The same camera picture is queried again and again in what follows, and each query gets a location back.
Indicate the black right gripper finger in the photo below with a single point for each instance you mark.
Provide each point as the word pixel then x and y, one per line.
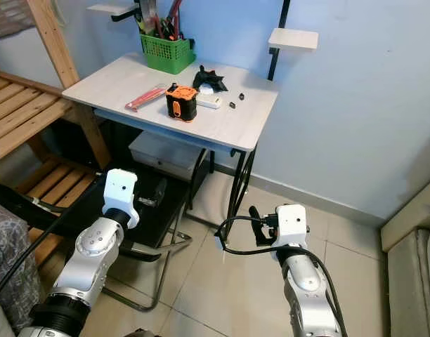
pixel 253 214

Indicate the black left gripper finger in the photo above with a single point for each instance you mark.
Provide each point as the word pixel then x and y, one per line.
pixel 161 191

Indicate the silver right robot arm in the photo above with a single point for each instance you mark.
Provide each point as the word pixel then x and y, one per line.
pixel 303 281

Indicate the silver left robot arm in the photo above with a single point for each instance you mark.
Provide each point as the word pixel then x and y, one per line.
pixel 95 242

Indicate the grey storage box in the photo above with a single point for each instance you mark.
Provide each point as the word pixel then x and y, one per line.
pixel 162 151

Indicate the orange and black boxy tool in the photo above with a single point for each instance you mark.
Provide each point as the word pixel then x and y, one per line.
pixel 181 107

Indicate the red flat package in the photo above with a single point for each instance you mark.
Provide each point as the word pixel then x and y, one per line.
pixel 146 98

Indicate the small white box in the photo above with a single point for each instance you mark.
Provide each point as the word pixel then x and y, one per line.
pixel 209 102

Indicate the black crumpled glove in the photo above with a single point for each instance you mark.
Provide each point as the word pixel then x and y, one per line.
pixel 208 77

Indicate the green plastic basket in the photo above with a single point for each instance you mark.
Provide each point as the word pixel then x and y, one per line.
pixel 167 55

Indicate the grey patterned cushion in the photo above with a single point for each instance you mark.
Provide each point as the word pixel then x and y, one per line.
pixel 11 246

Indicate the beige padded furniture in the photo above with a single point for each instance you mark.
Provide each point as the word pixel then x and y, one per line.
pixel 405 281

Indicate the grey metal tool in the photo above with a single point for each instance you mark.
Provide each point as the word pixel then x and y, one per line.
pixel 148 14

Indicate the grey woven blind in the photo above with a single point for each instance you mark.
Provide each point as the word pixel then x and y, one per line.
pixel 8 15

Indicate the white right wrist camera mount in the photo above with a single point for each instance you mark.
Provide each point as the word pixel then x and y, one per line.
pixel 292 225

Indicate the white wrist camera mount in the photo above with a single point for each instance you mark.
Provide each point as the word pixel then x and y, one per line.
pixel 292 225
pixel 120 188

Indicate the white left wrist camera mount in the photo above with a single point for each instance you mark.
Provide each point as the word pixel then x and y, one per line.
pixel 120 188

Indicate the wooden slatted frame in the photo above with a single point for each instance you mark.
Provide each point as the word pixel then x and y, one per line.
pixel 25 112

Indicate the black shelf rail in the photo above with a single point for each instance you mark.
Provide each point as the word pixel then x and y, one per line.
pixel 272 64
pixel 124 15

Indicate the white wall shelf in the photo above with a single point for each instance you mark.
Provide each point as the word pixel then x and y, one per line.
pixel 109 9
pixel 294 38

